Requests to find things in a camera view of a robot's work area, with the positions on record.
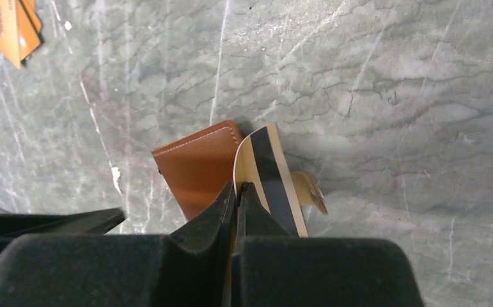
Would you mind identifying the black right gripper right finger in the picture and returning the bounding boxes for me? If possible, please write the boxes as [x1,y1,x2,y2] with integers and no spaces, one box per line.
[231,183,424,306]

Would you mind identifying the brown leather card holder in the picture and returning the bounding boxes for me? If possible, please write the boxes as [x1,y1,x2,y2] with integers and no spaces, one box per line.
[152,120,243,221]

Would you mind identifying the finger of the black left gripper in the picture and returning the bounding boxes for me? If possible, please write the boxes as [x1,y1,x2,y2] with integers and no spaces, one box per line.
[0,208,125,253]

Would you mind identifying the gold card stack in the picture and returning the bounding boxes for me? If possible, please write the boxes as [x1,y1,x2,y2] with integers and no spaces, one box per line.
[0,0,42,68]

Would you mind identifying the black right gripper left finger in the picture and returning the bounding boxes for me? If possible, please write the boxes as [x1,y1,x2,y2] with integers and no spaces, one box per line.
[0,183,236,306]

